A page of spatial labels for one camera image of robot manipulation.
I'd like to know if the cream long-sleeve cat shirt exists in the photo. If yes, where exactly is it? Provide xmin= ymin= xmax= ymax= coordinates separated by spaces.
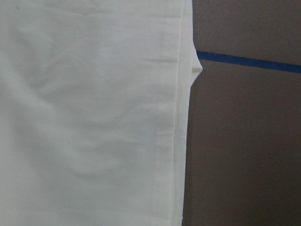
xmin=0 ymin=0 xmax=202 ymax=226

